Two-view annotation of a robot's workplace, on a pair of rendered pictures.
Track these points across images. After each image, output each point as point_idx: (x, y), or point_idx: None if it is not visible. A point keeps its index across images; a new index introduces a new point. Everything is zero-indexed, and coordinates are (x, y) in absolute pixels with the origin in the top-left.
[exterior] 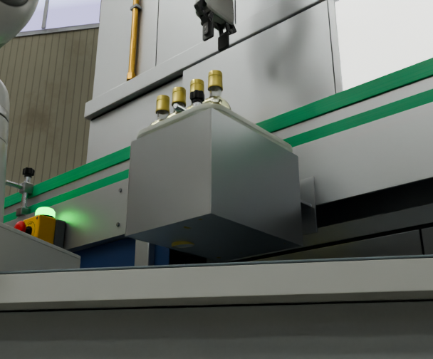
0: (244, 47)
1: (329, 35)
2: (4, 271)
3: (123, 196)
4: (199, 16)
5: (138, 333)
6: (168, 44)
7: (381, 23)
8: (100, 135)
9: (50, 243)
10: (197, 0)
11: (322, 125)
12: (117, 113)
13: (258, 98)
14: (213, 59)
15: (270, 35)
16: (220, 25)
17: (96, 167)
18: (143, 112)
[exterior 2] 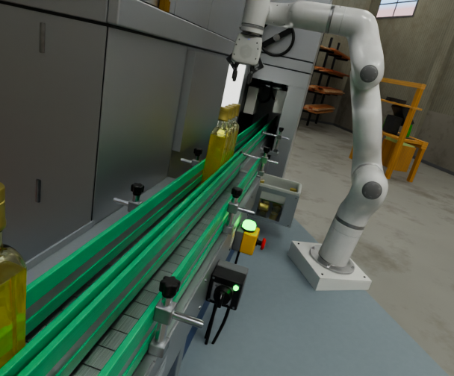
0: (213, 61)
1: (225, 81)
2: None
3: (251, 199)
4: (252, 65)
5: None
6: None
7: (229, 86)
8: (121, 66)
9: (311, 242)
10: (259, 56)
11: (246, 153)
12: (141, 44)
13: (208, 104)
14: (206, 57)
15: (219, 63)
16: (238, 63)
17: (246, 181)
18: (160, 64)
